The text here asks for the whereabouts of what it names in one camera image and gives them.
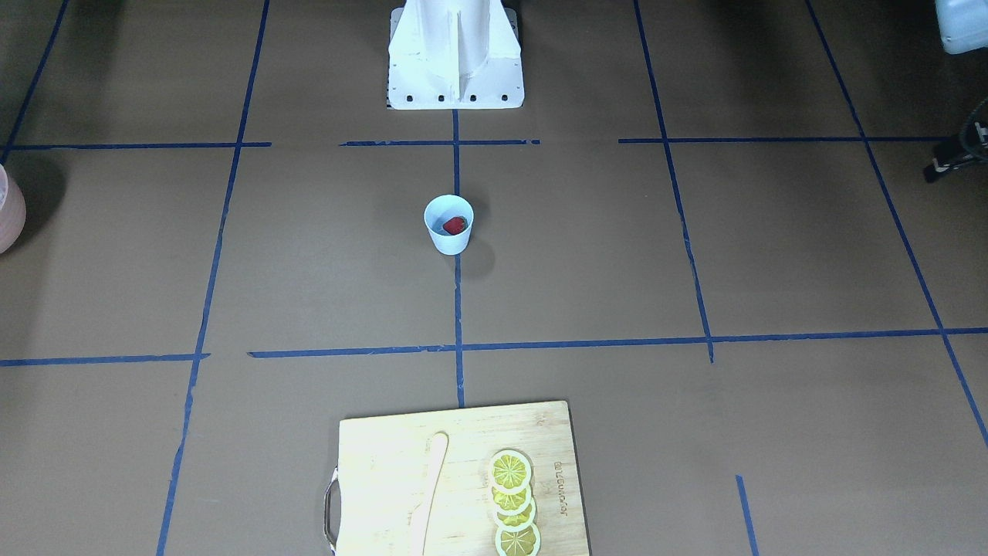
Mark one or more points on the light blue plastic cup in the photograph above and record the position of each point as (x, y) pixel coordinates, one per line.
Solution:
(438, 211)

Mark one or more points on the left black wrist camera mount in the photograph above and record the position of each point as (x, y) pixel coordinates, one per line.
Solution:
(965, 149)

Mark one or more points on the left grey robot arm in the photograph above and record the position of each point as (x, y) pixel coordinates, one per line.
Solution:
(962, 25)

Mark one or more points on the bamboo cutting board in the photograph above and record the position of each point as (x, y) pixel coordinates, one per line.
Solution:
(380, 476)

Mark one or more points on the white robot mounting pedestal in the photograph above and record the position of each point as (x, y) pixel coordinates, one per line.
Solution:
(454, 55)

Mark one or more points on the pink bowl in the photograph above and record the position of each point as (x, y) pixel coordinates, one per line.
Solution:
(13, 211)

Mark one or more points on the red strawberry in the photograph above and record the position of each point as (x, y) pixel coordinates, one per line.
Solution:
(455, 225)

